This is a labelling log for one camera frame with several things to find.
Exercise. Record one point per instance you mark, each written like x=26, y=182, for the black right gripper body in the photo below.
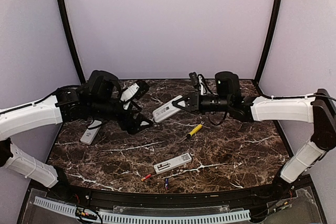
x=195, y=104

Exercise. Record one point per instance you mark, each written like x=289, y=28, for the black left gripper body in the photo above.
x=125, y=125

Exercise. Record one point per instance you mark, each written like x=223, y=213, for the white remote with barcode label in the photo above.
x=166, y=111

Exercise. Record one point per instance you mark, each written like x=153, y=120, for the yellow handled screwdriver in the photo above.
x=192, y=132

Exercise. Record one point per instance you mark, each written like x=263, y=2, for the white button remote control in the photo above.
x=173, y=163

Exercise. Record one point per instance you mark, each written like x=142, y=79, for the red blue battery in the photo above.
x=146, y=177

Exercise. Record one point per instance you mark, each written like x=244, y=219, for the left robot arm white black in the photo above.
x=100, y=97

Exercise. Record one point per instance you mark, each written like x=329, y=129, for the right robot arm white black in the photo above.
x=316, y=108

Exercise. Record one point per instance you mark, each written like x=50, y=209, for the plain white slim remote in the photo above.
x=91, y=132

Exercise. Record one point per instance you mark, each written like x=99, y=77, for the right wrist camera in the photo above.
x=197, y=82

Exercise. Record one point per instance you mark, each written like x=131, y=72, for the white slotted cable duct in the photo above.
x=144, y=215

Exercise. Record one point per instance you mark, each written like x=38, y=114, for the right black frame post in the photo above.
x=268, y=41

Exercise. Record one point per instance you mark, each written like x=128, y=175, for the black frame post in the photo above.
x=268, y=41
x=70, y=40

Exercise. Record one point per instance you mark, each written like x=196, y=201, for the left black frame post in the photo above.
x=70, y=40

